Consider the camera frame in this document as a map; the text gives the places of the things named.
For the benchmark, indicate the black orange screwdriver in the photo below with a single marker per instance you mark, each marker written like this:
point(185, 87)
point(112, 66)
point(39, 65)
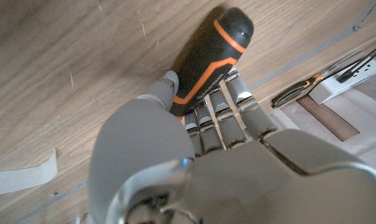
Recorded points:
point(212, 56)

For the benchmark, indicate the printed bookshelf backdrop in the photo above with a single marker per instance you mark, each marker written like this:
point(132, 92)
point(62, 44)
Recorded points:
point(361, 124)

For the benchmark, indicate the white power strip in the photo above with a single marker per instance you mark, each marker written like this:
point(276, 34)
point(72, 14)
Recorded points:
point(330, 88)

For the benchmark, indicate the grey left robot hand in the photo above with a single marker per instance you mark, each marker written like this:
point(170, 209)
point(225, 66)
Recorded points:
point(237, 186)

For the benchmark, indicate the black orange scissors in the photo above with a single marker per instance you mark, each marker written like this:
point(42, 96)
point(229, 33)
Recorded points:
point(295, 90)

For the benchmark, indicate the beige masking tape roll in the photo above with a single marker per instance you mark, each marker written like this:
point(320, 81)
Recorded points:
point(20, 179)

